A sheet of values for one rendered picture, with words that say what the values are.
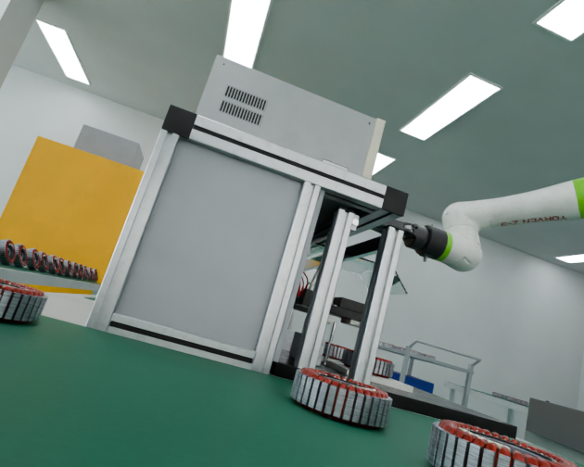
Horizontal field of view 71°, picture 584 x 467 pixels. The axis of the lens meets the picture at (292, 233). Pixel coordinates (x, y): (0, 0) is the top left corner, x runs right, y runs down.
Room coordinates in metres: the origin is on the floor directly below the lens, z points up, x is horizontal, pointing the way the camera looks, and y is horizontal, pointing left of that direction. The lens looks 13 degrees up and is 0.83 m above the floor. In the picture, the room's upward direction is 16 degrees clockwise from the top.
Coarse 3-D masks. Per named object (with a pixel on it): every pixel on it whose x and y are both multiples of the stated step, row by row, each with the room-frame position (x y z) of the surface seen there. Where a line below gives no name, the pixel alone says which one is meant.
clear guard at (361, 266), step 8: (312, 248) 1.16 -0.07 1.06; (320, 248) 1.13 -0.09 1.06; (312, 256) 1.27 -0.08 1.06; (344, 264) 1.26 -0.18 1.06; (352, 264) 1.22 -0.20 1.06; (360, 264) 1.19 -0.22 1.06; (368, 264) 1.15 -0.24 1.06; (360, 272) 1.32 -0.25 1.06; (368, 272) 1.28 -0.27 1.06; (368, 280) 1.32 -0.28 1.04; (368, 288) 1.36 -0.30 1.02; (392, 288) 1.20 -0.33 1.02; (400, 288) 1.15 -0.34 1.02
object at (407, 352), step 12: (384, 348) 3.51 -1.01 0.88; (396, 348) 3.87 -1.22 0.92; (408, 348) 3.16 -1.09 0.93; (444, 348) 3.13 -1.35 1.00; (408, 360) 3.17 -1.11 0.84; (432, 360) 3.20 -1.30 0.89; (480, 360) 3.19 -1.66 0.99; (396, 372) 3.61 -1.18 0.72; (408, 372) 4.12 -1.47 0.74; (468, 372) 3.26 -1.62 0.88; (408, 384) 3.61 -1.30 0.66; (420, 384) 3.63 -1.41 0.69; (432, 384) 3.65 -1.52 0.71; (468, 384) 3.27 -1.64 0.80; (468, 396) 3.28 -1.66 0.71
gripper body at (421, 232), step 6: (414, 228) 1.14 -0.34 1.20; (420, 228) 1.13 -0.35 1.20; (408, 234) 1.13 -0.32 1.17; (414, 234) 1.12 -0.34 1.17; (420, 234) 1.13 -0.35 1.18; (426, 234) 1.13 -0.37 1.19; (408, 240) 1.16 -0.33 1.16; (414, 240) 1.13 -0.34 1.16; (420, 240) 1.13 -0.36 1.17; (408, 246) 1.16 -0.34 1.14; (414, 246) 1.15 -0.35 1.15; (420, 246) 1.14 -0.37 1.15
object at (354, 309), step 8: (296, 304) 0.92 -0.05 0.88; (304, 304) 0.86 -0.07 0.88; (336, 304) 0.90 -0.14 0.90; (344, 304) 0.88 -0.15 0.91; (352, 304) 0.89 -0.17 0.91; (360, 304) 0.89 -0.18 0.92; (336, 312) 0.88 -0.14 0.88; (344, 312) 0.88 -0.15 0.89; (352, 312) 0.89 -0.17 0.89; (360, 312) 0.89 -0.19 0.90; (344, 320) 0.93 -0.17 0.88; (352, 320) 0.89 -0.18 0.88; (360, 320) 0.89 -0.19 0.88
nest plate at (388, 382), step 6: (330, 360) 0.97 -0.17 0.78; (330, 366) 0.94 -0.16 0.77; (336, 366) 0.90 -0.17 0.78; (342, 366) 0.88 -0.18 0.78; (342, 372) 0.87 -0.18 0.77; (348, 372) 0.85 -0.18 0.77; (372, 378) 0.86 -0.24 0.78; (378, 378) 0.86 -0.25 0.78; (384, 378) 0.88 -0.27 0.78; (390, 378) 0.96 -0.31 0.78; (384, 384) 0.86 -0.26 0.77; (390, 384) 0.87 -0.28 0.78; (396, 384) 0.87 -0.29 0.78; (402, 384) 0.87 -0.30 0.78; (408, 390) 0.87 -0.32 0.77
